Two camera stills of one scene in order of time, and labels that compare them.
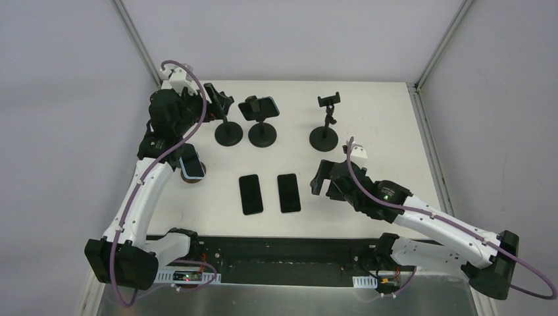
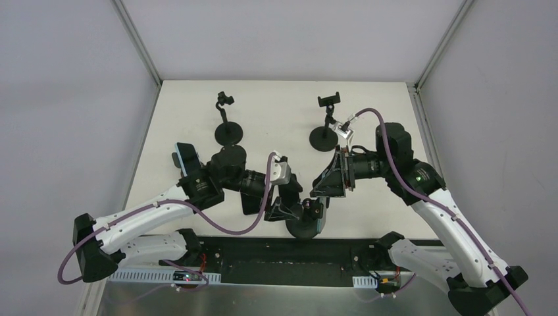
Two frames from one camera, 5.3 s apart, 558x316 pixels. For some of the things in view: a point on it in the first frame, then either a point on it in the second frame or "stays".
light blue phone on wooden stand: x=191 y=163 stays
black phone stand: x=324 y=138 stays
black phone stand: x=261 y=135 → x=308 y=212
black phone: x=251 y=195 stays
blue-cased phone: x=267 y=108 → x=321 y=222
